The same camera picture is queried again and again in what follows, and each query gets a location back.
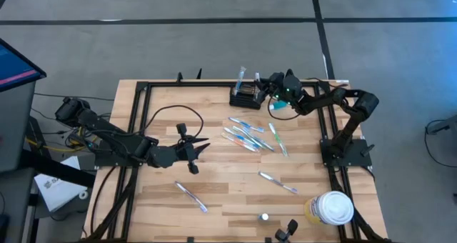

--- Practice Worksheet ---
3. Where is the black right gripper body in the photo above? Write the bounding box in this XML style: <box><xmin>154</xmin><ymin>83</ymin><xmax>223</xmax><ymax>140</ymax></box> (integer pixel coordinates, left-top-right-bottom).
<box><xmin>263</xmin><ymin>69</ymin><xmax>304</xmax><ymax>106</ymax></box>

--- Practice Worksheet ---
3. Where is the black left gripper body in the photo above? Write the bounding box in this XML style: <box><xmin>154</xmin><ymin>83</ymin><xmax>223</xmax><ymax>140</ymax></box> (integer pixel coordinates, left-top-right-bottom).
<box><xmin>146</xmin><ymin>123</ymin><xmax>200</xmax><ymax>175</ymax></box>

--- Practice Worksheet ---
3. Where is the teal toothpaste tube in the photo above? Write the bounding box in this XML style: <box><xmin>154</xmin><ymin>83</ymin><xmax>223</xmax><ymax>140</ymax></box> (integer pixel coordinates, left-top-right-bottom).
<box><xmin>269</xmin><ymin>99</ymin><xmax>288</xmax><ymax>111</ymax></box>

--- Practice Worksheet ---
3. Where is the orange toothbrush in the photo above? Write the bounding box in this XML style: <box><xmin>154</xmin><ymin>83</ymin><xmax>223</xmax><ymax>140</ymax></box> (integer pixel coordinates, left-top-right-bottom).
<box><xmin>220</xmin><ymin>132</ymin><xmax>260</xmax><ymax>153</ymax></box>

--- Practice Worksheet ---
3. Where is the green toothbrush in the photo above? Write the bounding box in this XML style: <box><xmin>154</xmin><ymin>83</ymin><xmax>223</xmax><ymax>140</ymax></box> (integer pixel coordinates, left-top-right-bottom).
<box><xmin>268</xmin><ymin>122</ymin><xmax>289</xmax><ymax>158</ymax></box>

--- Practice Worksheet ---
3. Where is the purple toothbrush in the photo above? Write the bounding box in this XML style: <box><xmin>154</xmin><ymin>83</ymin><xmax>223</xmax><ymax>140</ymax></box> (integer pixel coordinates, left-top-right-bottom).
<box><xmin>174</xmin><ymin>180</ymin><xmax>209</xmax><ymax>214</ymax></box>
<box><xmin>257</xmin><ymin>170</ymin><xmax>299</xmax><ymax>195</ymax></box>

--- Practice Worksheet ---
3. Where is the black stand beam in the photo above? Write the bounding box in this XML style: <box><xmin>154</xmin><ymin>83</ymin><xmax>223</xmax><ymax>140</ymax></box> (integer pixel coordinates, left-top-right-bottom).
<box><xmin>19</xmin><ymin>149</ymin><xmax>96</xmax><ymax>189</ymax></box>

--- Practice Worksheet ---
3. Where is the white printed booklet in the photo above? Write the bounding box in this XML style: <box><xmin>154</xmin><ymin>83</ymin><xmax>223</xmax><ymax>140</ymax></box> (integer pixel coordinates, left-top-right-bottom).
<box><xmin>34</xmin><ymin>155</ymin><xmax>89</xmax><ymax>213</ymax></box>

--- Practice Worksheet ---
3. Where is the yellow wipes canister white lid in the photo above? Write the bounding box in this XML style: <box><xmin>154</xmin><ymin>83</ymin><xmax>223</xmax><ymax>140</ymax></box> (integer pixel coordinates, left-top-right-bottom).
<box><xmin>303</xmin><ymin>190</ymin><xmax>355</xmax><ymax>226</ymax></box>

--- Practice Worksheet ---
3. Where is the grey furniture foot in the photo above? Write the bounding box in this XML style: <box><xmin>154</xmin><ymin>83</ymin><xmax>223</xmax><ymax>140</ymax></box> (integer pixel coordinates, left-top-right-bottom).
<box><xmin>426</xmin><ymin>113</ymin><xmax>457</xmax><ymax>136</ymax></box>

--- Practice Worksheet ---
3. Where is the monitor with blue screen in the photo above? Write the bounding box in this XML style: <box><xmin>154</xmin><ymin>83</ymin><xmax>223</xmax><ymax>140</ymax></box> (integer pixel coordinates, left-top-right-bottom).
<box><xmin>0</xmin><ymin>38</ymin><xmax>48</xmax><ymax>94</ymax></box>

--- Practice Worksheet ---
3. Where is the black wire toothbrush holder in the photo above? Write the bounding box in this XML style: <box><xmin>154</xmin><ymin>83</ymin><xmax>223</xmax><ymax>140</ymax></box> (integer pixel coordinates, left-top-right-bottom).
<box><xmin>228</xmin><ymin>84</ymin><xmax>267</xmax><ymax>111</ymax></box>

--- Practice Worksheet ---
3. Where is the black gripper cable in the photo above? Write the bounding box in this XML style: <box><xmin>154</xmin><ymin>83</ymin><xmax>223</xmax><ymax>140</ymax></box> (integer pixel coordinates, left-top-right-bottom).
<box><xmin>267</xmin><ymin>99</ymin><xmax>301</xmax><ymax>122</ymax></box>
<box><xmin>142</xmin><ymin>104</ymin><xmax>205</xmax><ymax>144</ymax></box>

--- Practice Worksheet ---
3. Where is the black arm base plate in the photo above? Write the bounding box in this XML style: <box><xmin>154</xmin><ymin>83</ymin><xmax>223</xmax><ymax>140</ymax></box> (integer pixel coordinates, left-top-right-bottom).
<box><xmin>318</xmin><ymin>137</ymin><xmax>376</xmax><ymax>168</ymax></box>
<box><xmin>94</xmin><ymin>138</ymin><xmax>148</xmax><ymax>168</ymax></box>

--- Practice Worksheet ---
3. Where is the black aluminium table frame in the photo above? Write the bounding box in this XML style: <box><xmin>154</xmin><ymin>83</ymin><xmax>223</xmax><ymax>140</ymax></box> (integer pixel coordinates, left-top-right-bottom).
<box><xmin>84</xmin><ymin>68</ymin><xmax>393</xmax><ymax>243</ymax></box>

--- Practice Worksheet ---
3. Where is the thin black floor cable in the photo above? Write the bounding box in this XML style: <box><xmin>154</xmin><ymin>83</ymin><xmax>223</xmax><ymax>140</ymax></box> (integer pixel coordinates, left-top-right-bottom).
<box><xmin>34</xmin><ymin>91</ymin><xmax>115</xmax><ymax>102</ymax></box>
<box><xmin>423</xmin><ymin>119</ymin><xmax>457</xmax><ymax>169</ymax></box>

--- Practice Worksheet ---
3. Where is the yellow cable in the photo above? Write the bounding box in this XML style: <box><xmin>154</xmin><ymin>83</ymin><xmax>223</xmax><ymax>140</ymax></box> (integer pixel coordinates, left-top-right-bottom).
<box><xmin>24</xmin><ymin>134</ymin><xmax>98</xmax><ymax>154</ymax></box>

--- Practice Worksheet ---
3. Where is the small black bracket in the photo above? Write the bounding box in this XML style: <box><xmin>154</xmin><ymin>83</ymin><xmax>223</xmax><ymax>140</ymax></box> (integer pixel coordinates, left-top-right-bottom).
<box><xmin>273</xmin><ymin>219</ymin><xmax>299</xmax><ymax>242</ymax></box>

